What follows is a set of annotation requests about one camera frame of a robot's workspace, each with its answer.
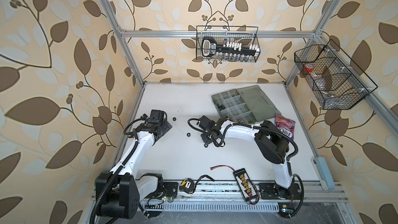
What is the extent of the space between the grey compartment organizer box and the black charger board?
0.30 m

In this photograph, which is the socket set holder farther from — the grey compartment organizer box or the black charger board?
the black charger board

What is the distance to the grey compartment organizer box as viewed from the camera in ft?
3.30

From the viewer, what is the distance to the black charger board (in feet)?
2.41
